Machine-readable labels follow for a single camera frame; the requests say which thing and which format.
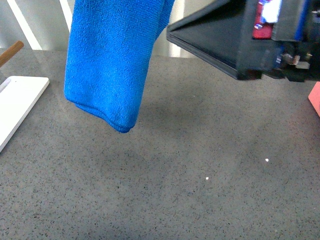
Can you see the wooden rack rod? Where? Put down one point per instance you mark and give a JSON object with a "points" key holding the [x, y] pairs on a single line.
{"points": [[10, 52]]}

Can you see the pink box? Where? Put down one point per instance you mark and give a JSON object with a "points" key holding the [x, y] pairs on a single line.
{"points": [[314, 97]]}

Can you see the white rack base board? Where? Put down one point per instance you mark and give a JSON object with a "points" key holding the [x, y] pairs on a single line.
{"points": [[18, 95]]}

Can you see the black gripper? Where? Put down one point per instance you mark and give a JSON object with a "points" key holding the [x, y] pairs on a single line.
{"points": [[246, 39]]}

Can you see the blue microfiber cloth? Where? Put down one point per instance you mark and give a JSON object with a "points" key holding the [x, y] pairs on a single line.
{"points": [[109, 51]]}

